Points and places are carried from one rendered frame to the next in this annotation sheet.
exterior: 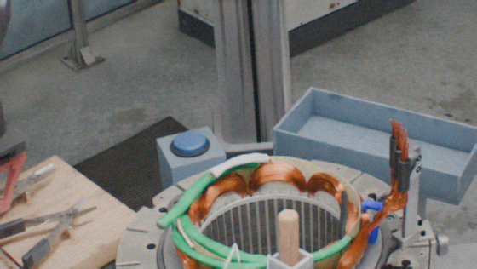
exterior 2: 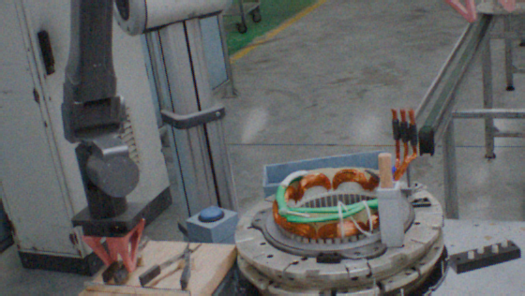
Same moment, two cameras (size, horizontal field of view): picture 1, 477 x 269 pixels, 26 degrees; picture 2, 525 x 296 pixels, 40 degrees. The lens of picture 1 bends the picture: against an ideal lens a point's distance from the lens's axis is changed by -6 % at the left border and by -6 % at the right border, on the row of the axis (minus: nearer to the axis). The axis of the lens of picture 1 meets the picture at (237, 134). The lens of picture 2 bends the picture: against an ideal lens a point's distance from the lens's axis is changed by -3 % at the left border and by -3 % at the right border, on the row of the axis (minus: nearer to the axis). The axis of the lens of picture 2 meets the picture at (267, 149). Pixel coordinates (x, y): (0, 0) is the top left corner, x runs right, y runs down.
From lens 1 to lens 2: 56 cm
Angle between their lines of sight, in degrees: 28
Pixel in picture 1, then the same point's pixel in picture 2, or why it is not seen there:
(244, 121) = not seen: hidden behind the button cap
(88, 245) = (208, 268)
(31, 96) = not seen: outside the picture
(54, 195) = (156, 256)
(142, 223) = (244, 236)
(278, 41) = (225, 150)
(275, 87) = (227, 184)
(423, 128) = (346, 164)
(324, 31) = not seen: hidden behind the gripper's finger
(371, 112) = (308, 167)
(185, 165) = (217, 225)
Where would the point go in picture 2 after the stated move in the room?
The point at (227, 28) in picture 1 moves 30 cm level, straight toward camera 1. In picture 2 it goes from (193, 148) to (270, 190)
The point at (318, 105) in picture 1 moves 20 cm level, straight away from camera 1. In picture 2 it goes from (271, 175) to (232, 149)
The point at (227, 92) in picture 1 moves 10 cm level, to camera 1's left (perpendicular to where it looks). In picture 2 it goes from (199, 195) to (155, 211)
